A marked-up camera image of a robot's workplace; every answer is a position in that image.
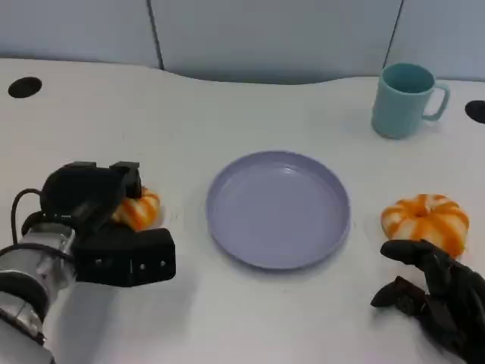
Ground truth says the orange and white toy bread roll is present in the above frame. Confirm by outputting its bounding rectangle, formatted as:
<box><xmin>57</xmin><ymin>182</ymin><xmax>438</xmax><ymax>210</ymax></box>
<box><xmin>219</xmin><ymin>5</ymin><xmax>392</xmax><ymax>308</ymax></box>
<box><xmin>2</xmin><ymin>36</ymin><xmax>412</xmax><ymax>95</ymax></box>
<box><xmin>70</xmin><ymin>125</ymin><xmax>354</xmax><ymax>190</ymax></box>
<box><xmin>111</xmin><ymin>186</ymin><xmax>162</xmax><ymax>232</ymax></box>
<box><xmin>380</xmin><ymin>193</ymin><xmax>470</xmax><ymax>259</ymax></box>

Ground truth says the grey-blue partition panel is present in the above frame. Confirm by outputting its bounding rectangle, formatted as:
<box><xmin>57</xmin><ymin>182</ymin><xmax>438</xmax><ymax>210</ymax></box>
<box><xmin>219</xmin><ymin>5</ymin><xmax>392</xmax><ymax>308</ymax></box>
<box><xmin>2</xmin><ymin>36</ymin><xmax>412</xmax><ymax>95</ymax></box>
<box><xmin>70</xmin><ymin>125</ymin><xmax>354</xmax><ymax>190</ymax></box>
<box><xmin>146</xmin><ymin>0</ymin><xmax>402</xmax><ymax>86</ymax></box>
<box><xmin>384</xmin><ymin>0</ymin><xmax>485</xmax><ymax>83</ymax></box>
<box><xmin>0</xmin><ymin>0</ymin><xmax>164</xmax><ymax>71</ymax></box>

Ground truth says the lilac plate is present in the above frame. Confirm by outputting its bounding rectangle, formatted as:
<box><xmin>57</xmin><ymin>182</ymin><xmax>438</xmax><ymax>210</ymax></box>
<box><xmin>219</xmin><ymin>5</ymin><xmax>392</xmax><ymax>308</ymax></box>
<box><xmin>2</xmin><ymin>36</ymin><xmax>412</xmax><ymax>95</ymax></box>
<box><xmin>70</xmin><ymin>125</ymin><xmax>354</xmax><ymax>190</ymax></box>
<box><xmin>206</xmin><ymin>150</ymin><xmax>351</xmax><ymax>271</ymax></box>

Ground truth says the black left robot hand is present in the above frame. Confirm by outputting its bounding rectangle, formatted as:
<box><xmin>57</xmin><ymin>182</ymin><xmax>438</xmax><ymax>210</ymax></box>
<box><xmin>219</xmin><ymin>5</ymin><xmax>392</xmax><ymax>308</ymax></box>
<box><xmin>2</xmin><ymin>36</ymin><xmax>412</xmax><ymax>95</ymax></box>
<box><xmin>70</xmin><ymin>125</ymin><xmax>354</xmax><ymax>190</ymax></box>
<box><xmin>40</xmin><ymin>161</ymin><xmax>143</xmax><ymax>240</ymax></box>

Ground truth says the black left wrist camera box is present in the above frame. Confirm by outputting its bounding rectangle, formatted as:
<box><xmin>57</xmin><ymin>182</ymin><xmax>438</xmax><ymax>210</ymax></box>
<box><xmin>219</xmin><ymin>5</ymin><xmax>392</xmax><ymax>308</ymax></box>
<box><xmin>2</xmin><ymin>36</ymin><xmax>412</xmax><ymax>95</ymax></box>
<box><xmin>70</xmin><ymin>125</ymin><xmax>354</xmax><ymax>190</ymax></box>
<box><xmin>71</xmin><ymin>227</ymin><xmax>177</xmax><ymax>288</ymax></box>

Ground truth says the black table cable grommet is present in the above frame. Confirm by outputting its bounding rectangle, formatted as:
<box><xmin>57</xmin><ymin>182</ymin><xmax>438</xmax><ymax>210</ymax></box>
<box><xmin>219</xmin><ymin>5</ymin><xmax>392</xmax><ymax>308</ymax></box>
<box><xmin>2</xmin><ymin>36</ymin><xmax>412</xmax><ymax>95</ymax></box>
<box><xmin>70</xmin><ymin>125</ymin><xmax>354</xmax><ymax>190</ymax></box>
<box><xmin>8</xmin><ymin>77</ymin><xmax>42</xmax><ymax>99</ymax></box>
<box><xmin>464</xmin><ymin>99</ymin><xmax>485</xmax><ymax>124</ymax></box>

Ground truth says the pale green mug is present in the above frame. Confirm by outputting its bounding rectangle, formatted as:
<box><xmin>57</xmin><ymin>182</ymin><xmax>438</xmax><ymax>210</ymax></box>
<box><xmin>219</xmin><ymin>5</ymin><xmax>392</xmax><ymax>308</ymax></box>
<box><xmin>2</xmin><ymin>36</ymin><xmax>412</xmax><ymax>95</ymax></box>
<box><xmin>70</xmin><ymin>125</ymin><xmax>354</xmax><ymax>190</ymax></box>
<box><xmin>371</xmin><ymin>62</ymin><xmax>451</xmax><ymax>140</ymax></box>

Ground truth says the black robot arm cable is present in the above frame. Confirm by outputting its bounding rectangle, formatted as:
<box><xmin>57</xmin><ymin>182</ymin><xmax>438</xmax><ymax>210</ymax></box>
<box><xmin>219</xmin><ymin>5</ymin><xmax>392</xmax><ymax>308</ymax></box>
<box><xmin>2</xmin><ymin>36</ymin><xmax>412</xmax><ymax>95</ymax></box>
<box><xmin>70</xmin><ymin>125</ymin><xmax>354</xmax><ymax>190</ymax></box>
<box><xmin>11</xmin><ymin>188</ymin><xmax>43</xmax><ymax>246</ymax></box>

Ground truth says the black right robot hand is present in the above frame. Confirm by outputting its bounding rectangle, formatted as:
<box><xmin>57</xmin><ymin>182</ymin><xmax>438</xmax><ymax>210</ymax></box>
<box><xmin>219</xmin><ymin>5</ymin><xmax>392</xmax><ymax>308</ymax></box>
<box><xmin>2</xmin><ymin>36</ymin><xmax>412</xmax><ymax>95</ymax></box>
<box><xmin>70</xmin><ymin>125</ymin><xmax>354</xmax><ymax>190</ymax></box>
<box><xmin>370</xmin><ymin>239</ymin><xmax>485</xmax><ymax>364</ymax></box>

